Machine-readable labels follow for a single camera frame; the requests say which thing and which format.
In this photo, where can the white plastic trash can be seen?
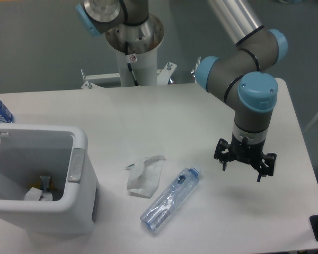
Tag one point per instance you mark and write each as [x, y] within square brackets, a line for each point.
[28, 151]

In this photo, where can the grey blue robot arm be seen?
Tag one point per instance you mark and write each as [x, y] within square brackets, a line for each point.
[240, 81]

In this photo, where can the clear plastic wrapper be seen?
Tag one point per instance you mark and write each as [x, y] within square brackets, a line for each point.
[144, 176]

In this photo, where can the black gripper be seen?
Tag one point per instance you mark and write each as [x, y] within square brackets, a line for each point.
[250, 154]

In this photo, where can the grey yellow wrapper in bin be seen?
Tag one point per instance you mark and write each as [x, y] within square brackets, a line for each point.
[45, 183]

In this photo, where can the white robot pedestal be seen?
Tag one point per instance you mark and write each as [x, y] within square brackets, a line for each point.
[136, 53]

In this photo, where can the white crumpled tissue in bin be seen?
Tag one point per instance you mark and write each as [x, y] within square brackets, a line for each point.
[35, 194]

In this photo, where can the clear plastic water bottle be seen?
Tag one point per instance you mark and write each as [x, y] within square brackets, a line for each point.
[170, 199]

